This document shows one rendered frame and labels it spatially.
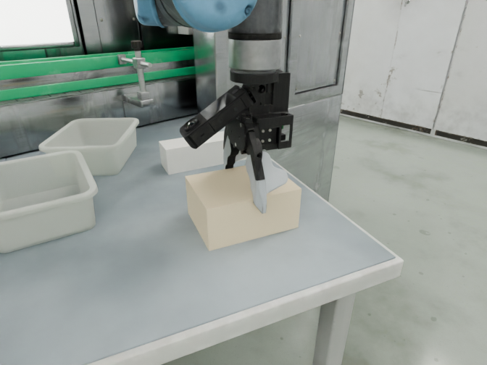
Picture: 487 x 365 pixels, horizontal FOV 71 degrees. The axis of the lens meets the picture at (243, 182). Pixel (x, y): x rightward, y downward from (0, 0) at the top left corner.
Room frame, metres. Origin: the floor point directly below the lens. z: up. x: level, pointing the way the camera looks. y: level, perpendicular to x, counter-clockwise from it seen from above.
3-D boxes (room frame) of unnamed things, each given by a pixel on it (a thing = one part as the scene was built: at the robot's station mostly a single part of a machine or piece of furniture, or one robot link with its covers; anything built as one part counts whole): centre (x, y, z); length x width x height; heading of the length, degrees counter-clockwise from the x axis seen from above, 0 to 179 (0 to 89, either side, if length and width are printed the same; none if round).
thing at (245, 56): (0.52, -0.01, 1.02); 0.08 x 0.08 x 0.05
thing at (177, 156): (0.77, 0.08, 0.78); 0.24 x 0.06 x 0.06; 117
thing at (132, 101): (0.97, 0.29, 0.90); 0.17 x 0.05 x 0.22; 43
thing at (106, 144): (0.78, 0.36, 0.78); 0.22 x 0.17 x 0.09; 3
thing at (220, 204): (0.50, 0.00, 0.79); 0.16 x 0.12 x 0.07; 114
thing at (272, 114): (0.52, -0.02, 0.94); 0.09 x 0.08 x 0.12; 114
